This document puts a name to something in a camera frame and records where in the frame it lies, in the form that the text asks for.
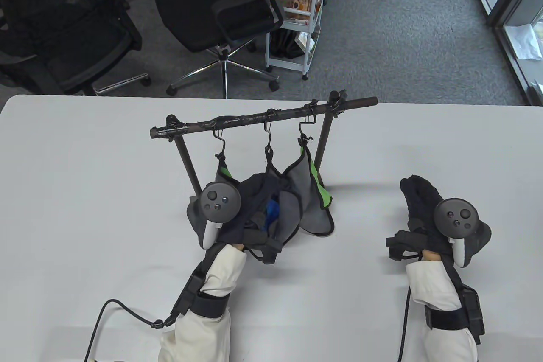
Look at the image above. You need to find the white paper sheet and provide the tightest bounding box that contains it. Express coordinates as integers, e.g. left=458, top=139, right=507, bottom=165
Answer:
left=505, top=25, right=543, bottom=60

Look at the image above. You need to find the black mesh office chair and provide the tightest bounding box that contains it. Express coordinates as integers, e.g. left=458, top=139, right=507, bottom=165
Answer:
left=0, top=0, right=152, bottom=96
left=154, top=0, right=285, bottom=99

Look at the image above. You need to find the white rolling cart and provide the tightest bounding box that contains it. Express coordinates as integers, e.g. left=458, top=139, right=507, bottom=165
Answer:
left=265, top=0, right=330, bottom=81

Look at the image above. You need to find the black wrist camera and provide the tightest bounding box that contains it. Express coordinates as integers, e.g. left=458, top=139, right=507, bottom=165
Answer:
left=385, top=218, right=429, bottom=261
left=242, top=228, right=284, bottom=264

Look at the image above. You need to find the dark wooden hanging rack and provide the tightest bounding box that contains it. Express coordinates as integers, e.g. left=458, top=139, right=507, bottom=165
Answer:
left=149, top=90, right=378, bottom=210

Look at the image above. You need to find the person's right forearm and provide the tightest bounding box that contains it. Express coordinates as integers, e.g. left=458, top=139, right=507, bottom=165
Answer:
left=405, top=252, right=480, bottom=362

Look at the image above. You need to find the person's left forearm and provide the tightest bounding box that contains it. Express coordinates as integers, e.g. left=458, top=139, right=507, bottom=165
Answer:
left=159, top=243, right=247, bottom=362

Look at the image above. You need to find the black cable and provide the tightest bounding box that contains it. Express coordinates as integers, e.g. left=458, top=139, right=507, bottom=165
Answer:
left=84, top=299, right=176, bottom=362
left=398, top=288, right=412, bottom=362

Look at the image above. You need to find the person's right hand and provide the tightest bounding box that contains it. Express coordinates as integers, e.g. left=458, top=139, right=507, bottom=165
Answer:
left=400, top=174, right=450, bottom=252

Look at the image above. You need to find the black bag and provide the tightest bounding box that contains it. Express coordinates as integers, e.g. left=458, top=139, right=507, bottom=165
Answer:
left=271, top=30, right=307, bottom=59

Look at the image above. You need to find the black forearm sensor box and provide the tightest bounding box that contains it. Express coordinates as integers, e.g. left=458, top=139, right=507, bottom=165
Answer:
left=170, top=276, right=232, bottom=318
left=424, top=288, right=485, bottom=345

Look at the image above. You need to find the person's left hand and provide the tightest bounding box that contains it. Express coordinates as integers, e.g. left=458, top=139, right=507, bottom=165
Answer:
left=221, top=173, right=281, bottom=244

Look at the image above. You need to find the grey VR controller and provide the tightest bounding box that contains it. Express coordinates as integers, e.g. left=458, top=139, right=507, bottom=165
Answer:
left=187, top=182, right=242, bottom=250
left=433, top=197, right=493, bottom=269

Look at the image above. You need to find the green grey hand towel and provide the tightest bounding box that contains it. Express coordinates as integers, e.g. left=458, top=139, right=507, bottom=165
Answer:
left=282, top=136, right=336, bottom=236
left=214, top=152, right=240, bottom=186

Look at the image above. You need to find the blue grey hand towel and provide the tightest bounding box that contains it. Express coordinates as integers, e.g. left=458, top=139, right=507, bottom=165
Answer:
left=238, top=146, right=302, bottom=248

